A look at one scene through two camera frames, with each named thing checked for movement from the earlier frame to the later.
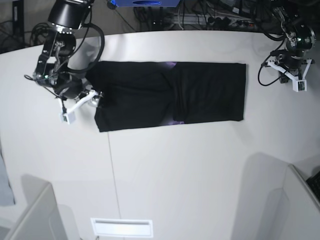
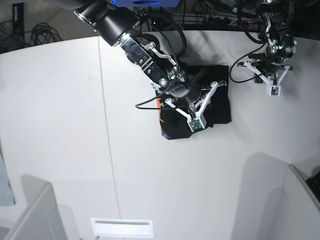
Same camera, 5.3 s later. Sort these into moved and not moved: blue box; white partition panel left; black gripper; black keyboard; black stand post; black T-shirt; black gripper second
Moved: black gripper; black T-shirt; black gripper second
Not moved: black keyboard; blue box; black stand post; white partition panel left
